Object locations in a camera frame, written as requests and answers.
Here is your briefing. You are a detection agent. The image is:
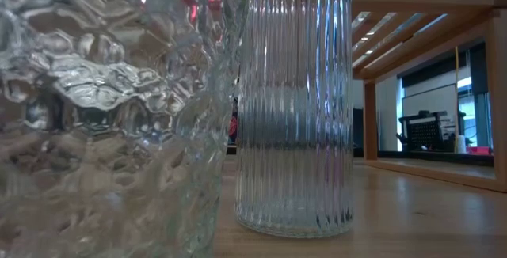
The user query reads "black object with red mark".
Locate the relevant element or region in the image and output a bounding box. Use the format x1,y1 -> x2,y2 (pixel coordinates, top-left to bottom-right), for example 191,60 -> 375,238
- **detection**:
228,97 -> 239,146

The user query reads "clear ribbed cylinder vase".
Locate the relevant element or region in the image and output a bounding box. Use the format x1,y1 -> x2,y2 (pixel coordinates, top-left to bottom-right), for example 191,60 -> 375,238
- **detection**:
234,0 -> 355,239

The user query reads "black upright panel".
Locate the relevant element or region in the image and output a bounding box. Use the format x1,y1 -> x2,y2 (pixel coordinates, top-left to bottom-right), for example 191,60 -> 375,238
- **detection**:
352,106 -> 380,152

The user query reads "clear hammered glass vase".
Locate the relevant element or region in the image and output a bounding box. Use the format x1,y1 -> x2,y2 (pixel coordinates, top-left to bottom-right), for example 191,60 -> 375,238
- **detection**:
0,0 -> 249,258

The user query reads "black pegboard cart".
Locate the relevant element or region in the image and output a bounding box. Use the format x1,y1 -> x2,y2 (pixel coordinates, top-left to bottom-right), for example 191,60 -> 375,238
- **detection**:
397,109 -> 456,153

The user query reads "white board panel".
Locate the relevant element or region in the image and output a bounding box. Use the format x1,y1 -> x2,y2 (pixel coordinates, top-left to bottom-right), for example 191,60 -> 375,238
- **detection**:
401,82 -> 457,119

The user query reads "glass window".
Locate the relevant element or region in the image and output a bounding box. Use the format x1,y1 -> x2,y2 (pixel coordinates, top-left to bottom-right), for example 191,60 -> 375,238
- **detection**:
458,74 -> 494,148

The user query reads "red box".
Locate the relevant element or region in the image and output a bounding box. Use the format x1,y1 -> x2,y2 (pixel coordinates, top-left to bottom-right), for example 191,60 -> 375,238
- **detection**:
467,145 -> 494,156

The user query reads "black aluminium table frame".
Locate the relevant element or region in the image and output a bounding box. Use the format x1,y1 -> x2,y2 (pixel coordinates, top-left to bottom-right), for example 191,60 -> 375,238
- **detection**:
353,150 -> 496,168

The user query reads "yellow hanging cord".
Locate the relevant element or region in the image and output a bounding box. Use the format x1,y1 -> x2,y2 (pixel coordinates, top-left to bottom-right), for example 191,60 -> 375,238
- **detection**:
454,46 -> 460,154

